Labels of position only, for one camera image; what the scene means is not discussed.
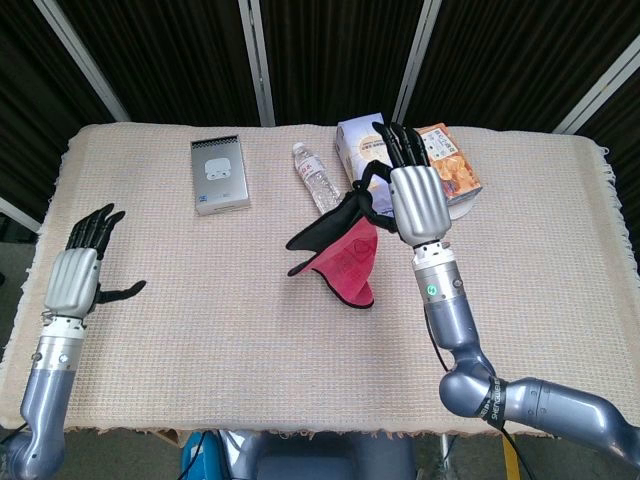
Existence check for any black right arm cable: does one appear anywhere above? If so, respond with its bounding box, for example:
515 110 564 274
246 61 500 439
423 303 531 480

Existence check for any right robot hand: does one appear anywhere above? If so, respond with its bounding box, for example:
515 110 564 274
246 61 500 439
351 120 453 247

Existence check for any dark brown pleated curtain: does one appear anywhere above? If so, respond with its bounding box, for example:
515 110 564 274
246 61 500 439
0 0 640 261

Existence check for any pink black-edged cloth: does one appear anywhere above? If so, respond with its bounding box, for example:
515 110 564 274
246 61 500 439
285 188 381 310

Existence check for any lavender tissue pack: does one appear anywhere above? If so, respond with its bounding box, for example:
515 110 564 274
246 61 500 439
334 113 401 211

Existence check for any white frame post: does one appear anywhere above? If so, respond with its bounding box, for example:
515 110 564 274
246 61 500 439
237 0 276 127
552 43 640 135
33 0 132 124
391 0 442 124
0 196 42 234

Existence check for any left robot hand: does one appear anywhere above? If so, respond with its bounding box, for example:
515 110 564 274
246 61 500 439
43 203 148 321

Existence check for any blue plastic object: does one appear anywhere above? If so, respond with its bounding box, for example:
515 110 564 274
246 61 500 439
180 430 222 480

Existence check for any orange and blue snack box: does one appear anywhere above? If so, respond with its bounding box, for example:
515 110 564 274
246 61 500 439
414 122 485 207

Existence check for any white paper plate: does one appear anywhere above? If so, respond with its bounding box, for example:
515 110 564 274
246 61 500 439
447 192 480 221

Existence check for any beige woven tablecloth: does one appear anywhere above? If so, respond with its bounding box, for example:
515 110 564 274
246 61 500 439
0 122 614 437

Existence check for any black printed velcro strap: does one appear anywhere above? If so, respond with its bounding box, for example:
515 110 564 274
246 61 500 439
474 377 509 427

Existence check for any silver earbuds box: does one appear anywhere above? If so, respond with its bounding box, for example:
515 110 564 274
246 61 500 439
189 134 252 217

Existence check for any clear plastic water bottle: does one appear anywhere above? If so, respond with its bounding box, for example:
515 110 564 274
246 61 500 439
291 141 343 215

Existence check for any grey-blue robot torso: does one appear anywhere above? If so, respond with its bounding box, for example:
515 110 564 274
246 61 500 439
214 428 417 480

